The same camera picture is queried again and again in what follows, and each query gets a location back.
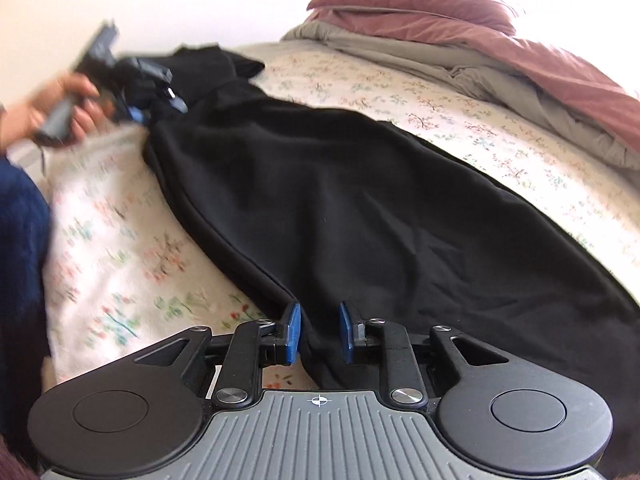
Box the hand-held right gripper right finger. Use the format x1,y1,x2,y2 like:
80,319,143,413
339,301,512,407

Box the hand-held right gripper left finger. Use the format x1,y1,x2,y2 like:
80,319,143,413
132,302,302,409

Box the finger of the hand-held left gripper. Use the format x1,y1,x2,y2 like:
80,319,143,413
164,85,190,114
124,104,152,126

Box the black pants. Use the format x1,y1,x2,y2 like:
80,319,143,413
144,77,640,391

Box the person's left hand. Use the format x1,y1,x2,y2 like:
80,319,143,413
0,73,109,149

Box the folded black garment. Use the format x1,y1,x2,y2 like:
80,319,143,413
171,44,266,100

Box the floral bed sheet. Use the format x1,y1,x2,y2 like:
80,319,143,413
42,42,640,387

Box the person's blue clothing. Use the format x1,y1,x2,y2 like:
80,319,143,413
0,156,54,461

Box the grey blanket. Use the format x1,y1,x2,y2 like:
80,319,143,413
280,6,640,172

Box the pink pillow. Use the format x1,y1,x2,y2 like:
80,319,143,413
306,0,522,37

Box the maroon cloth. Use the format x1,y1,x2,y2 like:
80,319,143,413
0,435,44,480

